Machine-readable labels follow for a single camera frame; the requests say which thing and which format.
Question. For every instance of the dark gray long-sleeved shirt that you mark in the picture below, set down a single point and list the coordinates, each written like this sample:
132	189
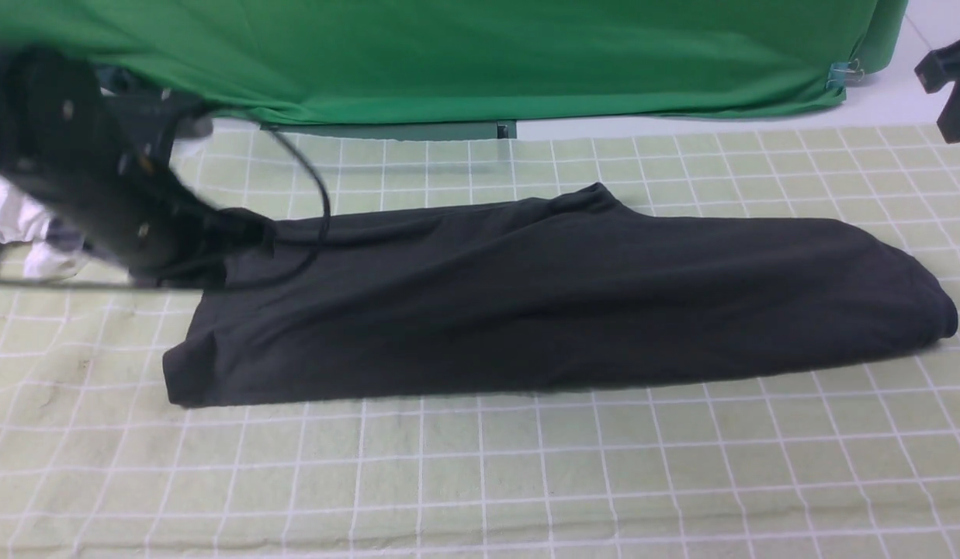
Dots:
564	294

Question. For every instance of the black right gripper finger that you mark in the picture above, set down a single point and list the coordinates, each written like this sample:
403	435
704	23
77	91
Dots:
937	69

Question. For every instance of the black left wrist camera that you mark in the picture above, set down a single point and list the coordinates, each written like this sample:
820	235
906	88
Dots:
155	118

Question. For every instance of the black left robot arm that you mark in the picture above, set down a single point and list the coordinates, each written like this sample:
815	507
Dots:
52	107

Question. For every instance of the blue binder clip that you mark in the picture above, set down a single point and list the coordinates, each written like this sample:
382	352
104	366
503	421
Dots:
844	73

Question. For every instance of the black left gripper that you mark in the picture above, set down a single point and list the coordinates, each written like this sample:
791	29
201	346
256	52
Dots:
141	217

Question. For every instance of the green backdrop cloth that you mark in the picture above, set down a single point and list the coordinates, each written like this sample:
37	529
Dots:
386	62

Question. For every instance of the white crumpled shirt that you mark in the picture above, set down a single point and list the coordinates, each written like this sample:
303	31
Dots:
55	249

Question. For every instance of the green checkered table cloth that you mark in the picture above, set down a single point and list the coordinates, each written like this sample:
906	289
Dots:
861	462

